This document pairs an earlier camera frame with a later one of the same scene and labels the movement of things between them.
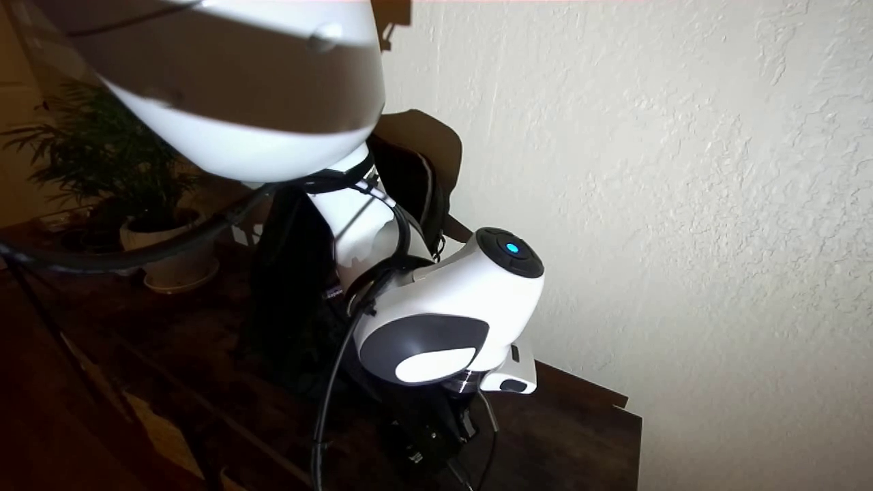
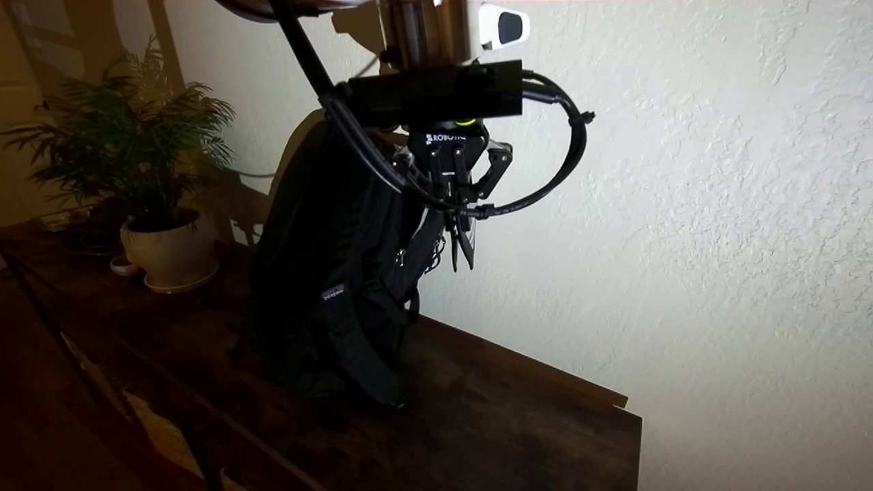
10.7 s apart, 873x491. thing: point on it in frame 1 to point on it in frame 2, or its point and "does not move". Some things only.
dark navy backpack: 305,311 does not move
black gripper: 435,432 to 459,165
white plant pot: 173,274 does not move
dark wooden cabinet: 109,382 does not move
